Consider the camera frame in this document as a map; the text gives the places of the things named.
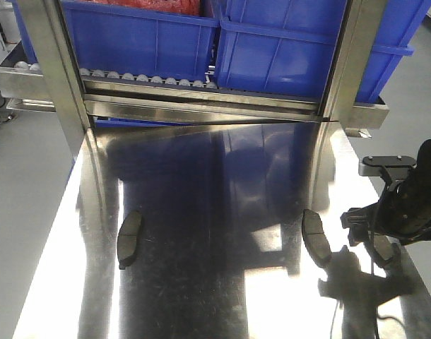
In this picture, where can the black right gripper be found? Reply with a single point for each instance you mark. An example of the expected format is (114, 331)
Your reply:
(403, 210)

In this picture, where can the grey brake pad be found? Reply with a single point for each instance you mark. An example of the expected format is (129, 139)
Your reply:
(315, 239)
(128, 239)
(383, 252)

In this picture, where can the steel roller conveyor shelf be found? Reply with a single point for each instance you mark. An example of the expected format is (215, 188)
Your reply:
(136, 100)

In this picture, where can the large blue bin right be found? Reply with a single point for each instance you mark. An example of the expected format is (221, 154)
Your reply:
(286, 47)

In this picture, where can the large blue bin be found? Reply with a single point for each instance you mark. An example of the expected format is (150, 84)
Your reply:
(137, 41)
(286, 47)

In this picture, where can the large blue bin left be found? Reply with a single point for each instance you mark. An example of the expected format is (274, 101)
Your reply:
(137, 41)

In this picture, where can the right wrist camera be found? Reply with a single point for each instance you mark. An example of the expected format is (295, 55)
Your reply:
(372, 166)

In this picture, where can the steel rack post right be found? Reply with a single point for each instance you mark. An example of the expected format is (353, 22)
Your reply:
(359, 27)

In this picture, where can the steel rack post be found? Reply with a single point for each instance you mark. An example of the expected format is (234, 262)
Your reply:
(47, 30)
(359, 27)

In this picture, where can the steel rack post left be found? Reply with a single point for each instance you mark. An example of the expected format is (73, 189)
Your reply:
(47, 30)

